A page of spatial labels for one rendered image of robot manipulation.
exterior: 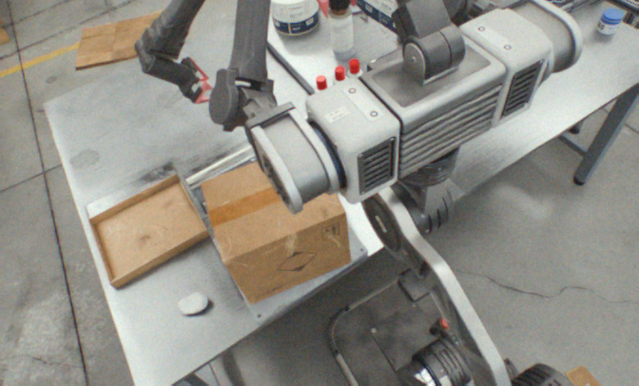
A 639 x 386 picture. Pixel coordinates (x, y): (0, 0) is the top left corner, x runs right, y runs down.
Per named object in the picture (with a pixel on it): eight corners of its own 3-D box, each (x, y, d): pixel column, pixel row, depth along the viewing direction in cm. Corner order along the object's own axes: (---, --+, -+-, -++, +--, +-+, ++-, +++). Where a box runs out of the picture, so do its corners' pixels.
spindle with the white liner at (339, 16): (346, 42, 179) (340, -29, 155) (358, 53, 174) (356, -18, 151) (327, 51, 177) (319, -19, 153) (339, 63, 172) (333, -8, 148)
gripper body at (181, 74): (189, 59, 122) (164, 48, 117) (202, 79, 117) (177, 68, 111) (177, 78, 124) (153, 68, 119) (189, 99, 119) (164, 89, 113)
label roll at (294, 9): (281, 40, 184) (275, 9, 172) (267, 15, 196) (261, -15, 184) (326, 26, 187) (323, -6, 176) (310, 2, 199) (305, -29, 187)
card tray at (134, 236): (180, 180, 151) (175, 173, 148) (209, 235, 137) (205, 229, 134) (93, 225, 143) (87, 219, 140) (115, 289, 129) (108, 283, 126)
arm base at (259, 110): (263, 174, 78) (247, 128, 69) (244, 144, 83) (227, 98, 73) (306, 152, 80) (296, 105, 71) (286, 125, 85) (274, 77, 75)
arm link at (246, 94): (252, 103, 75) (278, 107, 78) (229, 70, 80) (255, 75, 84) (231, 145, 79) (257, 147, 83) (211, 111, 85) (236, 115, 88)
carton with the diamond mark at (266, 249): (320, 197, 139) (310, 141, 117) (352, 262, 125) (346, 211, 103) (228, 234, 134) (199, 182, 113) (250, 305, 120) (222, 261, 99)
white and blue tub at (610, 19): (598, 22, 179) (606, 6, 174) (617, 26, 177) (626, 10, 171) (594, 31, 176) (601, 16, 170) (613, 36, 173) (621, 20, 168)
